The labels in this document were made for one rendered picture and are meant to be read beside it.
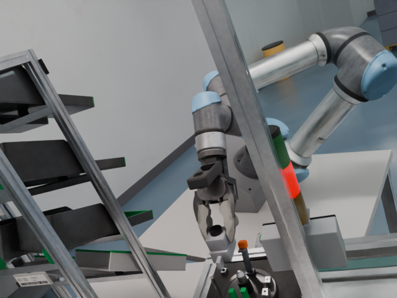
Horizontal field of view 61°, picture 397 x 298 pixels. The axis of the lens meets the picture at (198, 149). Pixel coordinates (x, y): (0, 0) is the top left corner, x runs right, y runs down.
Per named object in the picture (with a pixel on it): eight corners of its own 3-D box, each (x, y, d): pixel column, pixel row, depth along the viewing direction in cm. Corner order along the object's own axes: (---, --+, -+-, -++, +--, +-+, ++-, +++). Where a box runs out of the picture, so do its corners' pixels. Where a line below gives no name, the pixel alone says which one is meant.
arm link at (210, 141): (217, 129, 78) (187, 137, 82) (220, 148, 77) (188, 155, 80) (230, 136, 85) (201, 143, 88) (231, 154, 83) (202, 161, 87)
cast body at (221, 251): (220, 243, 80) (209, 220, 78) (237, 242, 78) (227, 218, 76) (211, 270, 73) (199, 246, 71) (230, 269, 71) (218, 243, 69)
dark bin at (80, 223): (119, 220, 94) (114, 194, 95) (153, 219, 87) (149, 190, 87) (20, 252, 71) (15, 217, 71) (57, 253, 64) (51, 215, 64)
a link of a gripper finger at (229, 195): (241, 215, 74) (229, 178, 77) (239, 214, 73) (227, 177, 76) (223, 222, 76) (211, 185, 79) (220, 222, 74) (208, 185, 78)
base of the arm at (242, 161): (241, 145, 144) (250, 128, 138) (272, 162, 142) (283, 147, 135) (227, 165, 134) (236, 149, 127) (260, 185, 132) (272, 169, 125)
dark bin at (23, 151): (91, 172, 89) (87, 145, 89) (126, 166, 82) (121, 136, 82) (-25, 190, 66) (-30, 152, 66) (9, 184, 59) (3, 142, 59)
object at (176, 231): (216, 165, 194) (214, 161, 193) (393, 155, 134) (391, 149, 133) (134, 249, 146) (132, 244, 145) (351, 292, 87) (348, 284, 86)
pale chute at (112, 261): (151, 268, 103) (152, 253, 104) (185, 270, 95) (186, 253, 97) (72, 268, 81) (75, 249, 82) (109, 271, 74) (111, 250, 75)
